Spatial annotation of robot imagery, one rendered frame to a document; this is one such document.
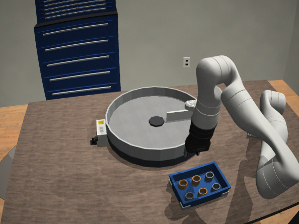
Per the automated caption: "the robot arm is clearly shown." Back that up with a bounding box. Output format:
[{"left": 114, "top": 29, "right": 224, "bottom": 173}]
[{"left": 196, "top": 55, "right": 299, "bottom": 199}]

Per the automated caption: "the grey metal ring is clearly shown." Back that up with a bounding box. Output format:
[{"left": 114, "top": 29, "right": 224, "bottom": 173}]
[
  {"left": 185, "top": 192, "right": 194, "bottom": 201},
  {"left": 205, "top": 172, "right": 214, "bottom": 182},
  {"left": 211, "top": 183, "right": 220, "bottom": 192}
]

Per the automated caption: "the bronze bushing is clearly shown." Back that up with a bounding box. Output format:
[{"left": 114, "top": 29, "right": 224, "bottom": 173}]
[
  {"left": 198, "top": 188, "right": 207, "bottom": 197},
  {"left": 178, "top": 180, "right": 188, "bottom": 190},
  {"left": 191, "top": 175, "right": 201, "bottom": 186}
]

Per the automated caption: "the blue crate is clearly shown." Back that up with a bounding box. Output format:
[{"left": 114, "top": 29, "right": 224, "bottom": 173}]
[{"left": 169, "top": 161, "right": 231, "bottom": 211}]

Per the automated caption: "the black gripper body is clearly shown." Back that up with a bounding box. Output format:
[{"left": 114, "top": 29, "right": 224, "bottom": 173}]
[{"left": 185, "top": 100, "right": 219, "bottom": 153}]

